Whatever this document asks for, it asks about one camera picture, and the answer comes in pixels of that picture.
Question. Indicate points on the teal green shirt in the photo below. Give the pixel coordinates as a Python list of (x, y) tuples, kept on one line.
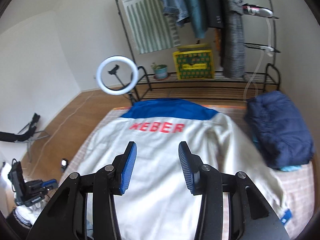
[(197, 15)]

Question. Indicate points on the yellow green crate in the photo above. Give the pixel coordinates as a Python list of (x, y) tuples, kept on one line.
[(194, 62)]

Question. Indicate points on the folded navy puffer jacket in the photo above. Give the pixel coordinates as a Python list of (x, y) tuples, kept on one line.
[(279, 130)]

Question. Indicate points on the white blue KEBER jacket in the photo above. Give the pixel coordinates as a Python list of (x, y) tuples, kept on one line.
[(157, 204)]

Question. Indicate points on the small potted plant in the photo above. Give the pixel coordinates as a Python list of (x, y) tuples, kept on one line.
[(160, 71)]

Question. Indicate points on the white garment steamer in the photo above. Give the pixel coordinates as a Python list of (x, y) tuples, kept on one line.
[(255, 10)]

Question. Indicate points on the white ring light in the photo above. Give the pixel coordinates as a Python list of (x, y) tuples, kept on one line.
[(126, 88)]

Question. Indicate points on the grey plaid coat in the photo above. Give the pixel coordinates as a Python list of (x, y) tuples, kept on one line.
[(233, 57)]

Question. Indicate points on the black metal clothes rack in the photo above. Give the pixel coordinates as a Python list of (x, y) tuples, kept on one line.
[(219, 88)]

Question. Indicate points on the green striped white cloth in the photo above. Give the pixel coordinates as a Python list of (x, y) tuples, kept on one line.
[(152, 31)]

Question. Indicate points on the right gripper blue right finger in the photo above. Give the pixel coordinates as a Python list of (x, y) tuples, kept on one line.
[(190, 164)]

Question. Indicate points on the black blazer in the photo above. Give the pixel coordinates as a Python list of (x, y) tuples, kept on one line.
[(213, 13)]

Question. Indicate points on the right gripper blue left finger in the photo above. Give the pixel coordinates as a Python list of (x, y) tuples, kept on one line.
[(127, 165)]

